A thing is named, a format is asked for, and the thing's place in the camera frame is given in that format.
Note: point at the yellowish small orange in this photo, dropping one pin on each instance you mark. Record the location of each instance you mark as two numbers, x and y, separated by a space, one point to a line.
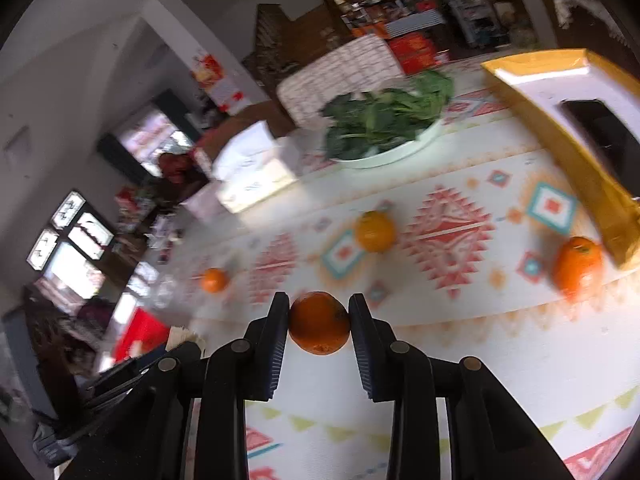
375 231

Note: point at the pale cut sugarcane piece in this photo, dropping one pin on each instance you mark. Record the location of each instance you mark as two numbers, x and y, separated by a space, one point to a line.
182 336

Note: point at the white plate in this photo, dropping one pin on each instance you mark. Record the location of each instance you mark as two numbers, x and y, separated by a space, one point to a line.
400 152

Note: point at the green leafy vegetables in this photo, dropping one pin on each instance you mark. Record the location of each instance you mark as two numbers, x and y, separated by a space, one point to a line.
380 120

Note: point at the yellow gift box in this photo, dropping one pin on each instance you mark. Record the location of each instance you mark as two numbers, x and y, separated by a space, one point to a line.
575 160

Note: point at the white cardboard box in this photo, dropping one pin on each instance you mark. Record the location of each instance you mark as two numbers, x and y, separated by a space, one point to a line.
252 170

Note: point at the large red box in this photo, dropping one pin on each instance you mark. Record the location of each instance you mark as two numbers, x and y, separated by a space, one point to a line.
142 332

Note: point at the red flower bouquet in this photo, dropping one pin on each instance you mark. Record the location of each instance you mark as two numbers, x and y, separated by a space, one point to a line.
175 165

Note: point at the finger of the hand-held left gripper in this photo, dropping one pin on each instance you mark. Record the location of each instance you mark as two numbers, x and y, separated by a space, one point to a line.
125 375

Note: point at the red carton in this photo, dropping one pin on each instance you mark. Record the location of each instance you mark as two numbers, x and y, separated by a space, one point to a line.
415 50

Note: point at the metal storage rack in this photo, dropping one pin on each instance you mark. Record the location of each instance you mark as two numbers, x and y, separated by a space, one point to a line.
472 15

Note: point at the patterned chair cushion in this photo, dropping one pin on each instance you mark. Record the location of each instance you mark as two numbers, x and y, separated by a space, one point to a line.
345 75

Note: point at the red and white wall calendar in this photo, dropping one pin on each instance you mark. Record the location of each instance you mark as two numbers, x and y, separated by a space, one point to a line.
215 77

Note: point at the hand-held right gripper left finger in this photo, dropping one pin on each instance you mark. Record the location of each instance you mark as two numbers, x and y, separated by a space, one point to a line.
275 355

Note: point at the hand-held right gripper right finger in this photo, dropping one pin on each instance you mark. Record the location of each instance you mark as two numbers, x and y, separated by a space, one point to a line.
362 355

